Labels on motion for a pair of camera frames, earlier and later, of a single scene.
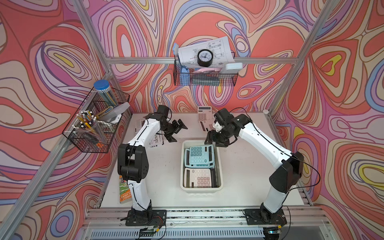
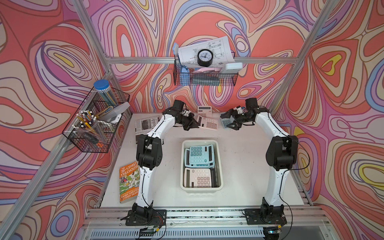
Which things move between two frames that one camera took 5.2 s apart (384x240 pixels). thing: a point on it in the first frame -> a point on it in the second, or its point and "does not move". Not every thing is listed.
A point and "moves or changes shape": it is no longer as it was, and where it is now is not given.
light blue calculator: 187,158 does not move
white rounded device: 234,66 does not move
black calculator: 213,179 does not move
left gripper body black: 171,127 -> 186,121
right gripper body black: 221,138 -> 242,117
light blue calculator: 202,155 does not move
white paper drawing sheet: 220,47 does not move
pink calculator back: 206,122 moves or changes shape
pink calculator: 197,178 does not move
